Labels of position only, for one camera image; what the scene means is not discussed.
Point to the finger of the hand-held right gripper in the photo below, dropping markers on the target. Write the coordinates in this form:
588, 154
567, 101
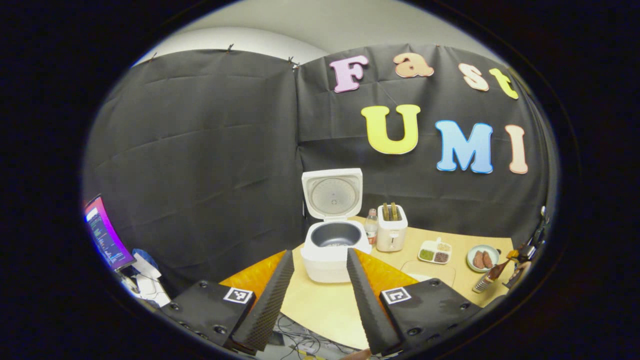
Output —
513, 254

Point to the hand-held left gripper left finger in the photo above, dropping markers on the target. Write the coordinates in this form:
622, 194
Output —
267, 310

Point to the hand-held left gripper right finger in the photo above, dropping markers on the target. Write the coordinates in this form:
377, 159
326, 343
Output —
367, 305

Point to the brown wooden spoon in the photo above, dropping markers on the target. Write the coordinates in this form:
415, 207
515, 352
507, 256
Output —
497, 270

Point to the white rice cooker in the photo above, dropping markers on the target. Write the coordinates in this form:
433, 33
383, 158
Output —
330, 265

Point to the clear rice container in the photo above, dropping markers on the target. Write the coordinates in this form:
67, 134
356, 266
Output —
437, 272

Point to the pale green plate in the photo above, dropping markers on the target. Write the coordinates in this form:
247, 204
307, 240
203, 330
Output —
495, 262

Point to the red meat piece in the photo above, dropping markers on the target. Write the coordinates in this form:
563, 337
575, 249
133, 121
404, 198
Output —
488, 259
478, 260

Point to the white toaster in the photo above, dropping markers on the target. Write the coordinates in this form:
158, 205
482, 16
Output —
391, 236

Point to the clear plastic bottle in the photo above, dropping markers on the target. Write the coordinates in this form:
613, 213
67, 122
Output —
371, 230

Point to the white divided grain dish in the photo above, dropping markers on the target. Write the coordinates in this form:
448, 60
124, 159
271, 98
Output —
435, 250

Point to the brown toast slice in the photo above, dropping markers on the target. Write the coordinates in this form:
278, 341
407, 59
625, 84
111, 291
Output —
385, 211
394, 211

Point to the crumpled white paper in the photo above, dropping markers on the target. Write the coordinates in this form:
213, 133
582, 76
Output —
150, 286

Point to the blue cloth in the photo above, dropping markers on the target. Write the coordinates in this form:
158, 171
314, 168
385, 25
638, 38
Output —
145, 255

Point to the black backdrop cloth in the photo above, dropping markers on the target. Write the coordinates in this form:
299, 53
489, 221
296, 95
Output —
200, 150

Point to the computer monitor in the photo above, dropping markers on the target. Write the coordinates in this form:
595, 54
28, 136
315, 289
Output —
102, 232

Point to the black cloth clip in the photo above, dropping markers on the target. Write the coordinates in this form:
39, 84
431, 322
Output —
229, 48
151, 56
292, 62

